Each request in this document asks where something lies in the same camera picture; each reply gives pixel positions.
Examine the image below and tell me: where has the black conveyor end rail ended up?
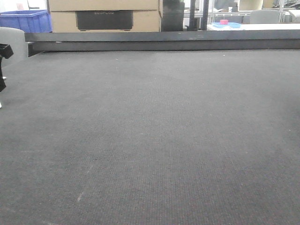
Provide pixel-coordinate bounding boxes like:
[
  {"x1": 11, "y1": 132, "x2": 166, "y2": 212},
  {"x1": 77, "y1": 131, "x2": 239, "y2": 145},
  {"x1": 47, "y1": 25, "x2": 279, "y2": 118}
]
[{"x1": 25, "y1": 30, "x2": 300, "y2": 52}]

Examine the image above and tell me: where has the black angled post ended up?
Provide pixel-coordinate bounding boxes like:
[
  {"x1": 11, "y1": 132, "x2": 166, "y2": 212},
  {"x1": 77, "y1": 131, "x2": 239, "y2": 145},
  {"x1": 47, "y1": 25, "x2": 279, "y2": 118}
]
[{"x1": 201, "y1": 0, "x2": 209, "y2": 30}]

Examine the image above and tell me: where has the white table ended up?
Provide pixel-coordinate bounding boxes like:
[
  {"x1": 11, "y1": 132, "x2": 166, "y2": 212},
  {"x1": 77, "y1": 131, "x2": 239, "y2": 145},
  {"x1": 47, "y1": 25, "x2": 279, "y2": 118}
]
[{"x1": 207, "y1": 23, "x2": 300, "y2": 31}]

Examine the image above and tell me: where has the black vertical post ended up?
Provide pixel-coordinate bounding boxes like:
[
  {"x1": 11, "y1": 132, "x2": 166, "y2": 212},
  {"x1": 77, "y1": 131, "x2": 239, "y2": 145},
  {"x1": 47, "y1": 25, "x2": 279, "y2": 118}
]
[{"x1": 188, "y1": 0, "x2": 196, "y2": 31}]

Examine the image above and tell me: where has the large cardboard box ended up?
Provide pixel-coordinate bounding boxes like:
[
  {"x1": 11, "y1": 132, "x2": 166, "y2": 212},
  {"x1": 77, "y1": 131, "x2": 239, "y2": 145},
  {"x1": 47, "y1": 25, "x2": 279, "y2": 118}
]
[{"x1": 47, "y1": 0, "x2": 163, "y2": 33}]

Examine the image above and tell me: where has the person in black clothing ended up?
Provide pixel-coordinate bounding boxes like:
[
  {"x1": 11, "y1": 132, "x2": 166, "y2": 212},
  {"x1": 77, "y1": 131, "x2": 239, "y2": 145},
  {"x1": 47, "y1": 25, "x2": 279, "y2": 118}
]
[{"x1": 0, "y1": 43, "x2": 14, "y2": 109}]

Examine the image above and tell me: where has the white open bin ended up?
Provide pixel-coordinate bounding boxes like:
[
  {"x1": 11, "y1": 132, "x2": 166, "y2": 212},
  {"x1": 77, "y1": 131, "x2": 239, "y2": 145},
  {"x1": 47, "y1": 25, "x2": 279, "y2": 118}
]
[{"x1": 238, "y1": 0, "x2": 263, "y2": 12}]

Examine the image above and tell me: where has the grey fabric chair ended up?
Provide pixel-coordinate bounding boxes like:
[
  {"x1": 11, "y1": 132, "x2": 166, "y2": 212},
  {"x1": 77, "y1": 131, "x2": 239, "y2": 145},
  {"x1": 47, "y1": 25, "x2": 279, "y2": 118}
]
[{"x1": 0, "y1": 27, "x2": 28, "y2": 67}]

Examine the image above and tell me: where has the light blue tray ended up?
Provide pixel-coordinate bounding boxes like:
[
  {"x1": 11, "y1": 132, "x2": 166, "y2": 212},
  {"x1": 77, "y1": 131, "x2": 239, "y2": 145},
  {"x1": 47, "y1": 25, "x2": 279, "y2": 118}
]
[{"x1": 211, "y1": 22, "x2": 241, "y2": 29}]

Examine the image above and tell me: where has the pink tape roll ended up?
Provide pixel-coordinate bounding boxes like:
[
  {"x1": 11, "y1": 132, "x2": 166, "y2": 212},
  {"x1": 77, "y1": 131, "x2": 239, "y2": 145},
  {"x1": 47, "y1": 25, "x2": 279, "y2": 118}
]
[{"x1": 219, "y1": 19, "x2": 229, "y2": 25}]

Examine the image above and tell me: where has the blue plastic crate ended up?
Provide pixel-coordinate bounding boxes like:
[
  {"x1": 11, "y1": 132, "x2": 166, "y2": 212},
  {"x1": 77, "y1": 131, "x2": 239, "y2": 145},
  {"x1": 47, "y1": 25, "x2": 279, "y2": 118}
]
[{"x1": 0, "y1": 9, "x2": 52, "y2": 33}]

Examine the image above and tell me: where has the grey office chair back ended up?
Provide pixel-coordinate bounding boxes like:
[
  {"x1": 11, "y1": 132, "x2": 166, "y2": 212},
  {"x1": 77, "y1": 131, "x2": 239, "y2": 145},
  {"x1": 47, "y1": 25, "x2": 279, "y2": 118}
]
[{"x1": 249, "y1": 9, "x2": 280, "y2": 24}]

